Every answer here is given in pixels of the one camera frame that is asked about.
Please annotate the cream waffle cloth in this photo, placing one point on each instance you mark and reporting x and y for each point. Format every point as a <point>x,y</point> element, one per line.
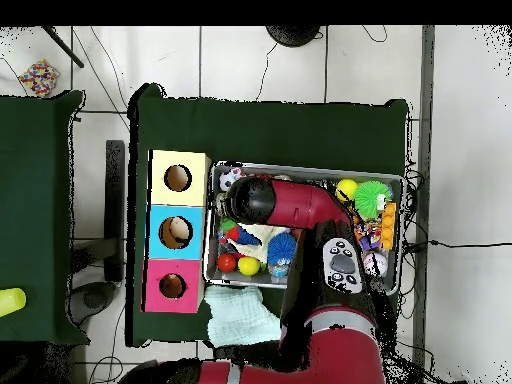
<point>269,233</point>

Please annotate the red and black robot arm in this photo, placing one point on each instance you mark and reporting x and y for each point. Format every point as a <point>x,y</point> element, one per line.
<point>304,204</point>

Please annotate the wooden box with three holes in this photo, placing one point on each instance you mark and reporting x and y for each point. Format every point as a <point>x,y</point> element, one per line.
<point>194,240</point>

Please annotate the clear mesh bin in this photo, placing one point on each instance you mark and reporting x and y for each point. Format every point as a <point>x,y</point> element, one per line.
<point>396,240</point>

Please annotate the small soccer ball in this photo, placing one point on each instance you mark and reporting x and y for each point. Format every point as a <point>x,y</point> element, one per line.
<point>230,178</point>

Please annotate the blue spiky ball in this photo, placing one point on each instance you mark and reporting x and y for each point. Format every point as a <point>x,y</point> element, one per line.
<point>281,250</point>

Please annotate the yellow-green ball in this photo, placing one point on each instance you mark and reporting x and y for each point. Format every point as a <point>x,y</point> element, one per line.
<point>249,266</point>

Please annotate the red ball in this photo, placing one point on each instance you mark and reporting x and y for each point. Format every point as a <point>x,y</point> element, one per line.
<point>226,262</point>

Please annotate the dark green tablecloth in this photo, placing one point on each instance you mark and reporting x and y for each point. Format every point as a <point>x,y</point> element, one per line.
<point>272,128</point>
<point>36,216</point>

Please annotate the yellow tennis ball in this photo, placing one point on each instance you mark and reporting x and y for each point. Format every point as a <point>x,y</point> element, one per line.
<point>346,190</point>

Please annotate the mint green cloth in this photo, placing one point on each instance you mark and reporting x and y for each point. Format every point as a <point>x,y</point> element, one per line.
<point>236,316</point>

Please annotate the green spiky ball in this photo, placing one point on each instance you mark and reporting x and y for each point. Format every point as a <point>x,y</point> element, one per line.
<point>374,198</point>

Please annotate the white baseball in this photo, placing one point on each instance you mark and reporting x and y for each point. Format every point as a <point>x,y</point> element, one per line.
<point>374,263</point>

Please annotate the black chair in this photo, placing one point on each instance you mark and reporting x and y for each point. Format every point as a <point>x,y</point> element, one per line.
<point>114,208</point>

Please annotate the black round stand base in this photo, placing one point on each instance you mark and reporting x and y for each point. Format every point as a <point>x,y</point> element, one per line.
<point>293,34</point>

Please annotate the black rod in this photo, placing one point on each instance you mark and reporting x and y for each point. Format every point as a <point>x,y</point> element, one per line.
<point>62,46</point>

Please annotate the multicoloured patterned object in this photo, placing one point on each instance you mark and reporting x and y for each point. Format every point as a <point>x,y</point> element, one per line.
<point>38,78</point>

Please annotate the yellow cup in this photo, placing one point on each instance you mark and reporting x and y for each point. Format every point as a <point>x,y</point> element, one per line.
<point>11,302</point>

